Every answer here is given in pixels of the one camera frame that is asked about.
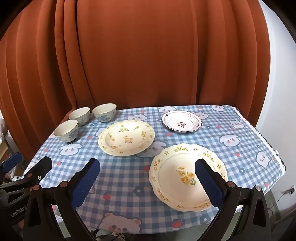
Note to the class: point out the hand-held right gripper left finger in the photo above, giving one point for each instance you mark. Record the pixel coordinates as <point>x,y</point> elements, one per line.
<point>85,183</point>

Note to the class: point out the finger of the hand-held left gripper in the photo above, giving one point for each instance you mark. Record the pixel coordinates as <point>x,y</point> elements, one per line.
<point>42,166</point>
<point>12,161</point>

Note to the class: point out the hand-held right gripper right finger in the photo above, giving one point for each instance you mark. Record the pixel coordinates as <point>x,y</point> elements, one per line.
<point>208,185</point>

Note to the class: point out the scalloped yellow floral plate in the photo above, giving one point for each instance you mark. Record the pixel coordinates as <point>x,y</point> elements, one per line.
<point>175,166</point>

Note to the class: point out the blue floral ceramic bowl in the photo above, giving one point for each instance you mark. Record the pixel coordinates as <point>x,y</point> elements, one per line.
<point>79,114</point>
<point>66,129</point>
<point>104,111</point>

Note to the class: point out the round yellow floral plate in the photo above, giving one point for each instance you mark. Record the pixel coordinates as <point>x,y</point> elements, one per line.
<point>124,139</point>

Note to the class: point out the red patterned white plate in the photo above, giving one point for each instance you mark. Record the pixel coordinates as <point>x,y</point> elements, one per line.
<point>180,122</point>

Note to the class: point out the clear plastic bag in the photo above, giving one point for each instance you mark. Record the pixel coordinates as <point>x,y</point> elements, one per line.
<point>2,132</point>

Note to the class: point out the blue checkered cartoon tablecloth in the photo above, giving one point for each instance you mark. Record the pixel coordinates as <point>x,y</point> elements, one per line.
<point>129,176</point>

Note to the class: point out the orange curtain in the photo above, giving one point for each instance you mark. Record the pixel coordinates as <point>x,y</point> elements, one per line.
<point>138,58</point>

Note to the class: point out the wall power outlet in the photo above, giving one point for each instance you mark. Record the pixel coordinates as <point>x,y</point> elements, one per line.
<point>291,190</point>

